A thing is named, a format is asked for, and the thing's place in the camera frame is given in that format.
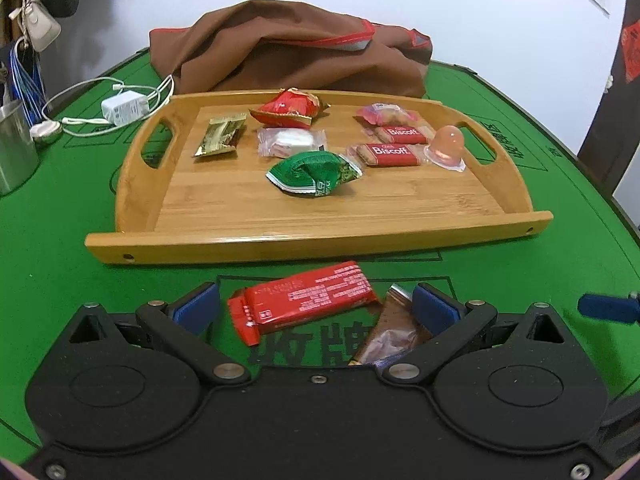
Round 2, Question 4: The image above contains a pink pastry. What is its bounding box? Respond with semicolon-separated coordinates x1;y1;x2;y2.
355;103;419;127

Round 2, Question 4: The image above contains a white power adapter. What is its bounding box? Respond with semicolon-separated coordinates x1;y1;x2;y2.
101;90;150;126

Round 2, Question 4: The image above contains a red pistachio snack bag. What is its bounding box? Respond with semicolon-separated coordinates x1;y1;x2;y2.
250;88;331;129

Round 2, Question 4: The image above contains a bamboo serving tray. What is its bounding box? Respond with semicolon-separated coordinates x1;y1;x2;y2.
85;91;553;264

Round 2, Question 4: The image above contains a green snack packet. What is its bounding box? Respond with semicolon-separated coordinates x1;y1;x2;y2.
266;151;362;197

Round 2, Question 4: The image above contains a pink jelly cup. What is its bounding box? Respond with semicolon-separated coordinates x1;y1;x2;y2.
424;125;465;172

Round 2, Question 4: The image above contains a white charger cable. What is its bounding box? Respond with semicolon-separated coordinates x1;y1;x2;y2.
41;72;177;139

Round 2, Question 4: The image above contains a steel mug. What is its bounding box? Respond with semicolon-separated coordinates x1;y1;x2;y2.
0;100;39;196

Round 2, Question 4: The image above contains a blue lanyard bundle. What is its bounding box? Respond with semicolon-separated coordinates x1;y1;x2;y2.
8;37;49;126

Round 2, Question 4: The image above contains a small white beige purse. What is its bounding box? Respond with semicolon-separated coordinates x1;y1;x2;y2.
9;0;62;53

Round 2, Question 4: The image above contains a small round white lid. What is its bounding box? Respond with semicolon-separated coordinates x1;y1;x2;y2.
29;120;62;145

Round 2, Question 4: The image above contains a gold foil snack packet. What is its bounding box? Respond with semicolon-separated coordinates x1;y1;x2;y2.
193;113;246;158

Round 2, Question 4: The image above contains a clear-wrapped white cake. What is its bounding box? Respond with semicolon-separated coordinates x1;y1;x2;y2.
257;128;328;158

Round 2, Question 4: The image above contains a red Biscoff biscuit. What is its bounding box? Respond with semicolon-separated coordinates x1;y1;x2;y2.
347;143;426;167
363;125;435;145

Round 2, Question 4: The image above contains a brown cloth bag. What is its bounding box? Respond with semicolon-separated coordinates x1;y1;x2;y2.
149;0;433;98

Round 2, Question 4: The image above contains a red nut bar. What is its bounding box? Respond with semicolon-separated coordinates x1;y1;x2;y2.
227;261;378;347

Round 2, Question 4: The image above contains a brown peanut bar packet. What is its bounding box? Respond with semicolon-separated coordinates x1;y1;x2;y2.
349;284;432;368

